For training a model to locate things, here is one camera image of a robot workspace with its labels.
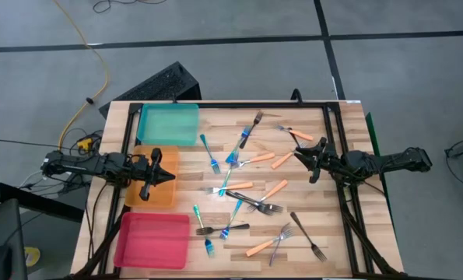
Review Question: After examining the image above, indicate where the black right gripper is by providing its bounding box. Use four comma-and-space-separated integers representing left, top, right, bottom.
293, 136, 345, 184

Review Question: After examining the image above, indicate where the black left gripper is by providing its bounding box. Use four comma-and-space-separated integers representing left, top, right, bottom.
132, 147, 177, 202

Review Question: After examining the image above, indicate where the black metal fork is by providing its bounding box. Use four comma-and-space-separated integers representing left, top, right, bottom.
288, 128, 302, 149
289, 211, 328, 263
238, 110, 265, 150
195, 222, 251, 236
225, 190, 275, 216
230, 193, 285, 214

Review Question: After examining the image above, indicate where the orange-handled silver fork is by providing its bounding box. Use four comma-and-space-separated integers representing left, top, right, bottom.
270, 140, 309, 170
204, 181, 254, 195
245, 227, 296, 258
230, 152, 276, 170
247, 179, 289, 213
274, 123, 315, 142

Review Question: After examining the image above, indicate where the orange plastic tray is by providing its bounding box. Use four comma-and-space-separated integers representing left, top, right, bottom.
124, 145, 181, 208

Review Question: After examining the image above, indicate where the teal plastic tray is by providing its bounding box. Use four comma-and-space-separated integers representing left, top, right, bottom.
136, 103, 200, 147

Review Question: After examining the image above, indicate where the red plastic tray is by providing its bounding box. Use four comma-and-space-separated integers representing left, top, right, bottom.
113, 212, 191, 270

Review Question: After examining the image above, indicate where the yellow power plug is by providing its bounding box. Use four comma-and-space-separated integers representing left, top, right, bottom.
76, 136, 94, 152

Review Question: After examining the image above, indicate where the black perforated case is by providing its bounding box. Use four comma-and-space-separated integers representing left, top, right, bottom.
98, 61, 202, 119

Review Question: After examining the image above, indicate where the black floor bar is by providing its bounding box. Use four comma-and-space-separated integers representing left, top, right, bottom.
0, 181, 85, 223

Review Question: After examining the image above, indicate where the yellow tape roll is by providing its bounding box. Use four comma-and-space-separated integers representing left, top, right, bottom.
23, 246, 42, 268

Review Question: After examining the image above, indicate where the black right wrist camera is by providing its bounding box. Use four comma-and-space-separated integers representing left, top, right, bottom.
326, 150, 343, 172

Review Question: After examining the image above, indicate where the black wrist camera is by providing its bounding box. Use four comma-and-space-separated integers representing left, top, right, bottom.
326, 150, 343, 172
136, 157, 153, 176

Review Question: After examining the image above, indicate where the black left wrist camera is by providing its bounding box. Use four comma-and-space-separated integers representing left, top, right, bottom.
136, 157, 153, 176

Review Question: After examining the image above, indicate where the yellow power cable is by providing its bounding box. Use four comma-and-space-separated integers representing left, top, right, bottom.
51, 0, 110, 152

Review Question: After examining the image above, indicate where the black cable loop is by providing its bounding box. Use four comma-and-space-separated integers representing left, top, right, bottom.
444, 136, 463, 191

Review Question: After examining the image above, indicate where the black floor cable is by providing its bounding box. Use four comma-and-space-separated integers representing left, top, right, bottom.
92, 0, 168, 14

